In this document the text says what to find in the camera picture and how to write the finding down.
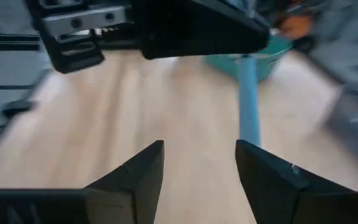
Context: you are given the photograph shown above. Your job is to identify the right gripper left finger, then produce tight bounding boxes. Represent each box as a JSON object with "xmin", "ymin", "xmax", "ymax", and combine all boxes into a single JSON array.
[{"xmin": 0, "ymin": 139, "xmax": 165, "ymax": 224}]

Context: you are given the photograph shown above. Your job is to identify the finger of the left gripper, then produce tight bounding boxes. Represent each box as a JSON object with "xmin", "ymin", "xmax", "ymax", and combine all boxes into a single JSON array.
[{"xmin": 131, "ymin": 0, "xmax": 270, "ymax": 60}]

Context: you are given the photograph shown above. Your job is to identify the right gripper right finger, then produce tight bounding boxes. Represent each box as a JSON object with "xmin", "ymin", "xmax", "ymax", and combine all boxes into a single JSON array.
[{"xmin": 235, "ymin": 139, "xmax": 358, "ymax": 224}]

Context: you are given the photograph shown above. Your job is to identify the light-blue-handled silver spoon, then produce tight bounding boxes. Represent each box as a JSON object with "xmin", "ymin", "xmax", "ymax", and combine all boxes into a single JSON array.
[{"xmin": 237, "ymin": 55, "xmax": 262, "ymax": 147}]

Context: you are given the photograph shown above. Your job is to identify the teal plastic bin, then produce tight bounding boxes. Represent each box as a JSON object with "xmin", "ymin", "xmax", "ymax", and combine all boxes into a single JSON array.
[{"xmin": 203, "ymin": 33, "xmax": 294, "ymax": 82}]

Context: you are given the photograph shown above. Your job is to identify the black table edge clip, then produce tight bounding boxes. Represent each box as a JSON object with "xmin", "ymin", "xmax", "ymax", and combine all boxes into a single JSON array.
[{"xmin": 1, "ymin": 99, "xmax": 36, "ymax": 119}]

